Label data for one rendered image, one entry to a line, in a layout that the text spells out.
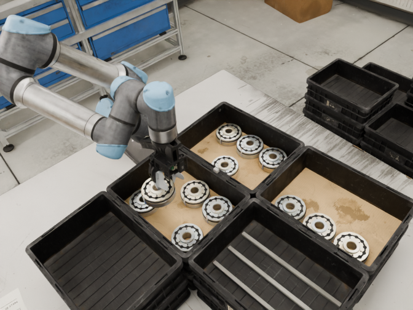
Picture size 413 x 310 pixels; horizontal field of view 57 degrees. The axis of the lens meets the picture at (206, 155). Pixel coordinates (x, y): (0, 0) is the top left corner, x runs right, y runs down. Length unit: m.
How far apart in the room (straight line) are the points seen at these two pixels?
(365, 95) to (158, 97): 1.64
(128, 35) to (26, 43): 2.06
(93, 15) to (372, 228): 2.40
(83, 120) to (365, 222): 0.91
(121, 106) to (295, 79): 2.41
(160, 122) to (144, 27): 2.36
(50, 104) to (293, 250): 0.83
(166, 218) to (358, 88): 1.50
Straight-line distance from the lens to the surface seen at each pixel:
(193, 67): 3.48
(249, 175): 1.41
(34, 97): 1.17
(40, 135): 3.21
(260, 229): 1.27
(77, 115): 1.09
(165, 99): 0.94
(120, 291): 1.23
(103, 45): 3.15
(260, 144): 1.47
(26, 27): 1.22
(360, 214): 1.35
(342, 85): 2.42
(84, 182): 1.70
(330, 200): 1.36
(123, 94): 1.02
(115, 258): 1.29
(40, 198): 1.73
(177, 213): 1.33
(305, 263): 1.22
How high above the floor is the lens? 1.90
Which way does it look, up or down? 46 degrees down
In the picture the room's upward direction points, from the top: 7 degrees counter-clockwise
